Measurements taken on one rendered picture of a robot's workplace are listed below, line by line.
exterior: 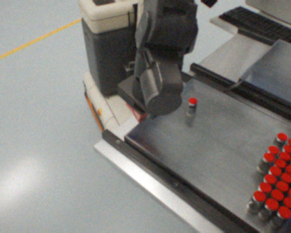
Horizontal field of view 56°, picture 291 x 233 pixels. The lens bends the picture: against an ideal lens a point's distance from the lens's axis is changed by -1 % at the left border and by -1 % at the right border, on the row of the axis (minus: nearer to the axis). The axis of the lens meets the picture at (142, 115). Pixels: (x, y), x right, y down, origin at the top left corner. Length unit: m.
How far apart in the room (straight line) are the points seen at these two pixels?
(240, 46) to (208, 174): 0.51
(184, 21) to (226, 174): 0.32
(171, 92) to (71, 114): 1.58
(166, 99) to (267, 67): 0.53
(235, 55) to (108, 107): 0.85
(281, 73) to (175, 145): 0.42
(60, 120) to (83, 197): 0.61
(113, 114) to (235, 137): 0.96
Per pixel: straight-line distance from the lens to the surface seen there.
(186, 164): 0.59
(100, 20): 1.34
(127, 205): 1.52
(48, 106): 2.06
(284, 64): 0.94
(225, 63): 0.88
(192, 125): 0.66
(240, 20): 1.25
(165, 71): 0.42
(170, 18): 0.43
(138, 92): 0.52
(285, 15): 1.36
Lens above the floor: 1.37
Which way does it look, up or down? 46 degrees down
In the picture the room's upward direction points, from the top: straight up
